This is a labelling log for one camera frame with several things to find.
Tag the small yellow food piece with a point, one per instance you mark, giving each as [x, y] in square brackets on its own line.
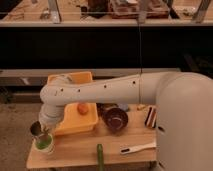
[141, 107]

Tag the dark metal cup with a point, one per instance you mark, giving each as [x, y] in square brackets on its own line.
[35, 129]

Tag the orange ball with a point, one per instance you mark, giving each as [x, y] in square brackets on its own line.
[82, 108]

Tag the wooden shelf with clutter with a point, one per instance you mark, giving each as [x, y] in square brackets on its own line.
[105, 13]

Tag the striped brown white block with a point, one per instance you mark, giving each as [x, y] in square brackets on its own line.
[150, 121]

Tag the dark brown bowl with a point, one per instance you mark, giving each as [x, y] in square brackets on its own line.
[115, 119]

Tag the white cup green inside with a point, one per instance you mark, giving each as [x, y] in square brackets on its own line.
[46, 145]

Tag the blue-grey small cup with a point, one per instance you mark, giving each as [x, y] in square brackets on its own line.
[124, 107]

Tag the green cucumber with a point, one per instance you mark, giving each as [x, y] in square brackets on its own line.
[100, 157]

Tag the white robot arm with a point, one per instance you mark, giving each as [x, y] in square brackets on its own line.
[184, 106]

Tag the yellow plastic tray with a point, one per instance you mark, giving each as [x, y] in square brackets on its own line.
[73, 121]

